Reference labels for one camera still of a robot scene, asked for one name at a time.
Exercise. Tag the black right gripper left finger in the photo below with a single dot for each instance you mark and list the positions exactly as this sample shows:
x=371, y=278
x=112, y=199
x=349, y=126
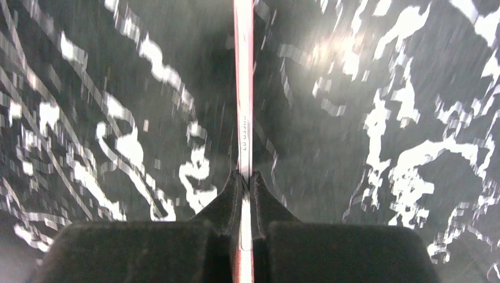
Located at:
x=223, y=215

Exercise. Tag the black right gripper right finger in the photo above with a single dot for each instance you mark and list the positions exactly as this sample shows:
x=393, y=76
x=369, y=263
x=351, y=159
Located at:
x=265, y=208

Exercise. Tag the pink badminton racket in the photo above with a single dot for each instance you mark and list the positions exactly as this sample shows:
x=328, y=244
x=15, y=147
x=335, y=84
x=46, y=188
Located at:
x=244, y=66

